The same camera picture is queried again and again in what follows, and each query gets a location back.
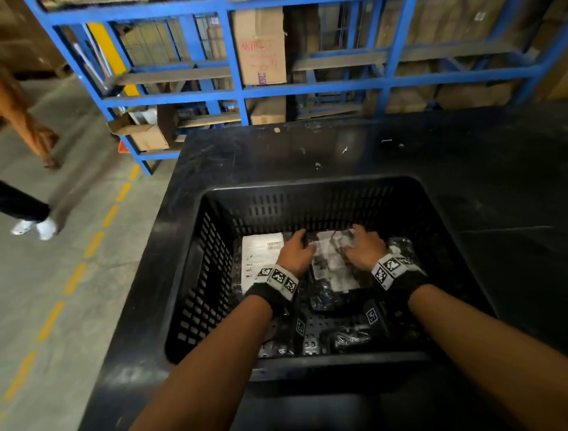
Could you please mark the person's left fingers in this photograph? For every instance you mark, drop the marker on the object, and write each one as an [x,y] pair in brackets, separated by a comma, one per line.
[300,236]

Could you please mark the wristband with square markers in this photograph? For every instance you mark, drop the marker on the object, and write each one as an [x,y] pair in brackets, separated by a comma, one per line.
[392,271]
[277,279]

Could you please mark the small closed cardboard box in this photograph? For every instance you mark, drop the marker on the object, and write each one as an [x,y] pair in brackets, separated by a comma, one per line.
[267,111]

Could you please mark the person's left forearm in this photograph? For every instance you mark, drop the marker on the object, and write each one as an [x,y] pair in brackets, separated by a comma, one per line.
[213,373]

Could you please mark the clear packet with printed sheet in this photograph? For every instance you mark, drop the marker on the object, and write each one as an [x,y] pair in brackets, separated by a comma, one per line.
[330,266]

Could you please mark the yellow board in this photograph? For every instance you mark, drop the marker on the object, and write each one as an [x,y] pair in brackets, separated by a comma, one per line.
[108,51]

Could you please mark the tall cardboard box red scribble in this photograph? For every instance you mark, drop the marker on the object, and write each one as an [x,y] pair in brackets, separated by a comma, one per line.
[259,44]

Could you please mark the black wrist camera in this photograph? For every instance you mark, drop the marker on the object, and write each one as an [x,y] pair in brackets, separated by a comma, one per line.
[293,331]
[375,317]

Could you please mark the person's left hand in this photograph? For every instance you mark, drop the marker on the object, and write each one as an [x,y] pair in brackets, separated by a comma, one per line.
[293,255]

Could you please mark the right wristband with square markers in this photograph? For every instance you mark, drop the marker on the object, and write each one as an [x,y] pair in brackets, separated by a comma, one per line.
[392,271]

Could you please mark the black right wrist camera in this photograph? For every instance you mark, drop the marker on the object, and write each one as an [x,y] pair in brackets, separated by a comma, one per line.
[375,317]

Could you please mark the blue metal storage rack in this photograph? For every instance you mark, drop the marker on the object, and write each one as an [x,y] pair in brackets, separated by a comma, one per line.
[235,91]

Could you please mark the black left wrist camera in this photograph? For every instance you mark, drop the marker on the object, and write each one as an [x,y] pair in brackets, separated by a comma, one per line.
[293,331]

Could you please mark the black part in clear bag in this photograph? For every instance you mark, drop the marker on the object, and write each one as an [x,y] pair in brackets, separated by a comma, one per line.
[348,339]
[400,246]
[326,297]

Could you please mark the person's right fingers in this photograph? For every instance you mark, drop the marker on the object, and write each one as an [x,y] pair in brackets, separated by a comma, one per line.
[360,231]

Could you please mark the black plastic slotted crate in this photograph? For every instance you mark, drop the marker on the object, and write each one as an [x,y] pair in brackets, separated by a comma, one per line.
[213,248]

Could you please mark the white paper label packet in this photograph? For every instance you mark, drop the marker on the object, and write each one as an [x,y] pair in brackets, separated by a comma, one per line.
[259,257]

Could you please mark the person's right hand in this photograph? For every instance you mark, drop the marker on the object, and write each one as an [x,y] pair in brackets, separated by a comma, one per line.
[368,251]

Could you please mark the orange object under rack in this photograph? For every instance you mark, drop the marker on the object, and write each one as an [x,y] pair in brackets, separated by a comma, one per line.
[123,147]

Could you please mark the person's right forearm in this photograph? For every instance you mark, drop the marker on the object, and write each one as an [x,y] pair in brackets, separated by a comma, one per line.
[483,350]

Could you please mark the left wristband with square markers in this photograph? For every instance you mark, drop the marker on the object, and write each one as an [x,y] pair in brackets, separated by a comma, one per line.
[277,279]

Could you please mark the open cardboard box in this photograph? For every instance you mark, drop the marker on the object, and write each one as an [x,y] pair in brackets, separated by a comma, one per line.
[148,135]

